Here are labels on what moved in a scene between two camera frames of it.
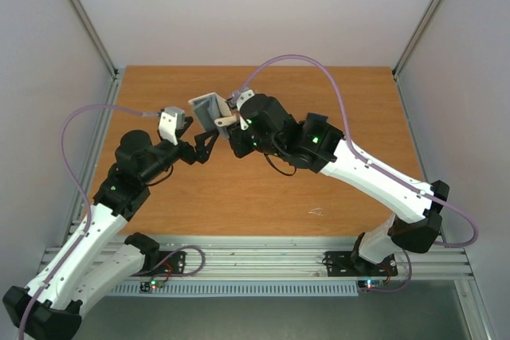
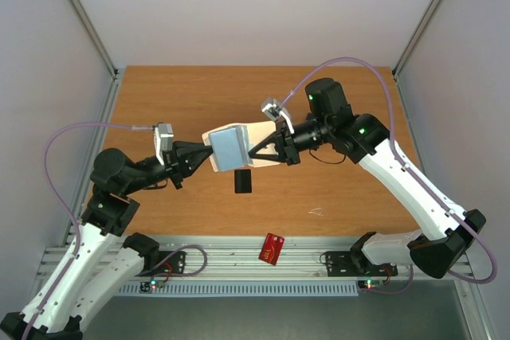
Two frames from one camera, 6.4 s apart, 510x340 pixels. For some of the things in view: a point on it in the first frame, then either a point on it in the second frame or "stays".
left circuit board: (146, 287) stays
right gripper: (233, 141) → (289, 145)
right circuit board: (371, 283) stays
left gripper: (201, 153) → (186, 157)
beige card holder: (208, 108) → (230, 145)
